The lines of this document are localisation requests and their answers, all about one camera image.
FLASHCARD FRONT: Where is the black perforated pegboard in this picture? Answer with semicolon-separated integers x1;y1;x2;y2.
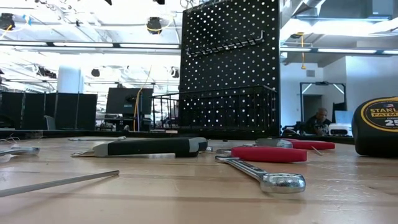
179;0;281;139

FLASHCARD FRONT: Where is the black grey utility knife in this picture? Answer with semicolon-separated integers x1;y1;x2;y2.
70;136;209;159

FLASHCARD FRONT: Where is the black computer monitor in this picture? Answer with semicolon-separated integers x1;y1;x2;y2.
105;87;154;115

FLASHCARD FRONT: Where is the thin silver metal strip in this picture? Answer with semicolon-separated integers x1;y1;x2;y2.
68;136;127;142

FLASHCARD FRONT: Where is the person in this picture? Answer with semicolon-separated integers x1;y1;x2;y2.
305;107;333;136

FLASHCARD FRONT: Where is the black partition panel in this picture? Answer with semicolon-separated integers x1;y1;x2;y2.
0;91;98;131

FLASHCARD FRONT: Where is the white round column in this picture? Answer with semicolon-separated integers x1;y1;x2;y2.
57;64;85;94

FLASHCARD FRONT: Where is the long ceiling light strip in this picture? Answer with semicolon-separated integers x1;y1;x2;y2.
279;46;398;56
0;41;181;49

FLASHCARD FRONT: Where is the white box device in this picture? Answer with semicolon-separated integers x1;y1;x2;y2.
328;123;353;137

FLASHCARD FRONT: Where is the light blue screen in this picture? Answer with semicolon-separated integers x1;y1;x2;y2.
335;110;354;125

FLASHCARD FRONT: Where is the yellow black tape measure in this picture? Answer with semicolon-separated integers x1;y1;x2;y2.
351;96;398;157

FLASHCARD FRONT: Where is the yellow hanging cable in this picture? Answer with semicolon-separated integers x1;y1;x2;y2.
132;64;153;132
295;31;307;70

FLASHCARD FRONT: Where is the slotted wrench holder rail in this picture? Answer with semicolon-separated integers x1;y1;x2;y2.
185;29;265;58

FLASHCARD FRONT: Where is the silver ceiling duct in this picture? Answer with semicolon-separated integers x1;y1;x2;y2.
279;0;398;35

